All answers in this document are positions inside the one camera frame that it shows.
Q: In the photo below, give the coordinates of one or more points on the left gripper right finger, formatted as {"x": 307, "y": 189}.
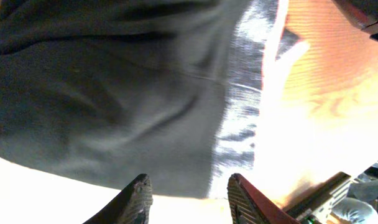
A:
{"x": 250, "y": 206}

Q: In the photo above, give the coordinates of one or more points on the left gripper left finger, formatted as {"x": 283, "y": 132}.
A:
{"x": 130, "y": 206}

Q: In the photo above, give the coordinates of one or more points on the black leggings with coral cuffs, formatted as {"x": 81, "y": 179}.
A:
{"x": 101, "y": 91}

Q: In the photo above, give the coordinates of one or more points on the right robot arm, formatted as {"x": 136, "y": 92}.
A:
{"x": 362, "y": 14}

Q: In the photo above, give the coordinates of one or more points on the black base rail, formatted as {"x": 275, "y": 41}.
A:
{"x": 352, "y": 199}

